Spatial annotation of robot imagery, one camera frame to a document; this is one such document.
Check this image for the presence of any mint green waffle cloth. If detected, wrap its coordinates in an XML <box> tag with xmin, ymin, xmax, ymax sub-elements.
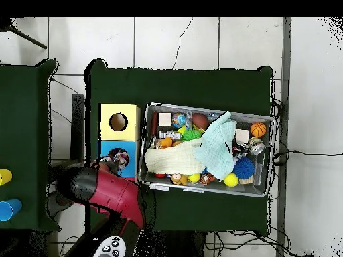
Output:
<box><xmin>193</xmin><ymin>110</ymin><xmax>238</xmax><ymax>181</ymax></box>

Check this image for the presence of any polka dot cloth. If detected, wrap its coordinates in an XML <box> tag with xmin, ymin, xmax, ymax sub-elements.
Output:
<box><xmin>108</xmin><ymin>147</ymin><xmax>131</xmax><ymax>170</ymax></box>

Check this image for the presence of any wooden box with three holes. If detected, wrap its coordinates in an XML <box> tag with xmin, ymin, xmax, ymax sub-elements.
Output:
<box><xmin>96</xmin><ymin>103</ymin><xmax>141</xmax><ymax>185</ymax></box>

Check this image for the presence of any silver mesh bin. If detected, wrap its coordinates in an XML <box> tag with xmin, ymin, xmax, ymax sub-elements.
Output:
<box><xmin>137</xmin><ymin>102</ymin><xmax>277</xmax><ymax>198</ymax></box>

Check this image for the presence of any cream waffle cloth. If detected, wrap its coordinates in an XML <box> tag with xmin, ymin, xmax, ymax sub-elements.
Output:
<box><xmin>144</xmin><ymin>137</ymin><xmax>206</xmax><ymax>175</ymax></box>

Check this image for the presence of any green spiky ball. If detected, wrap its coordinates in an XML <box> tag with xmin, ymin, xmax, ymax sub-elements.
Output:
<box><xmin>182</xmin><ymin>127</ymin><xmax>202</xmax><ymax>141</ymax></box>

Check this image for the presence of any globe print ball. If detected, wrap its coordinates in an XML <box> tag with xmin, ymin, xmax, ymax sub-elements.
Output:
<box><xmin>171</xmin><ymin>112</ymin><xmax>187</xmax><ymax>129</ymax></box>

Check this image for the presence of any plain wooden cube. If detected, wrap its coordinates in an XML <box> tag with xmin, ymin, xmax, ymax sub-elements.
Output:
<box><xmin>157</xmin><ymin>112</ymin><xmax>173</xmax><ymax>127</ymax></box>
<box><xmin>235</xmin><ymin>128</ymin><xmax>250</xmax><ymax>143</ymax></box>

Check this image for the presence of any brown toy football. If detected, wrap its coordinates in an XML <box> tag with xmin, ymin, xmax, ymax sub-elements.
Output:
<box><xmin>191</xmin><ymin>112</ymin><xmax>210</xmax><ymax>130</ymax></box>

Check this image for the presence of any dark green tablecloth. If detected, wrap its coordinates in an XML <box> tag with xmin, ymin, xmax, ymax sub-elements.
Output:
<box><xmin>0</xmin><ymin>58</ymin><xmax>61</xmax><ymax>232</ymax></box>
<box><xmin>84</xmin><ymin>58</ymin><xmax>274</xmax><ymax>236</ymax></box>

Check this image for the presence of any yellow ball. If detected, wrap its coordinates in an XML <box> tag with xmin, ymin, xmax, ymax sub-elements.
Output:
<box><xmin>223</xmin><ymin>172</ymin><xmax>239</xmax><ymax>187</ymax></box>

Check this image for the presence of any blue spiky ball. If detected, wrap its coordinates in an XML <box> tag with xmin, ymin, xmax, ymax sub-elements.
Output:
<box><xmin>232</xmin><ymin>157</ymin><xmax>255</xmax><ymax>179</ymax></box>

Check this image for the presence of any black and silver soda can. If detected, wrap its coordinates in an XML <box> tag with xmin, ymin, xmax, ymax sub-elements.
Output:
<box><xmin>247</xmin><ymin>137</ymin><xmax>265</xmax><ymax>156</ymax></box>

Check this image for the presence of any orange toy basketball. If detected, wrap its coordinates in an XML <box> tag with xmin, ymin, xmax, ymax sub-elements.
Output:
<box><xmin>250</xmin><ymin>122</ymin><xmax>267</xmax><ymax>138</ymax></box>

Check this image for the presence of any yellow cylinder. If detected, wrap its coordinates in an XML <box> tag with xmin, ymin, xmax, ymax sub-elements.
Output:
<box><xmin>0</xmin><ymin>169</ymin><xmax>13</xmax><ymax>186</ymax></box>

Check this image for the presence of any blue cylinder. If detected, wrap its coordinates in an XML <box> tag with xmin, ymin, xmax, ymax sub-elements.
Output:
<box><xmin>0</xmin><ymin>199</ymin><xmax>23</xmax><ymax>222</ymax></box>

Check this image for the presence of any black tripod leg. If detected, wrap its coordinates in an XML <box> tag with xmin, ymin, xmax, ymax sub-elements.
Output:
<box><xmin>0</xmin><ymin>18</ymin><xmax>48</xmax><ymax>50</ymax></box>

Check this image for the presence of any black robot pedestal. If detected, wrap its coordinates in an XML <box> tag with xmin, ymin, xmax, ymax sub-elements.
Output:
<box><xmin>141</xmin><ymin>230</ymin><xmax>207</xmax><ymax>257</ymax></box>

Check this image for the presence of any black cable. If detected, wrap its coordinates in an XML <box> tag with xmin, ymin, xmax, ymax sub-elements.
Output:
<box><xmin>273</xmin><ymin>149</ymin><xmax>343</xmax><ymax>167</ymax></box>

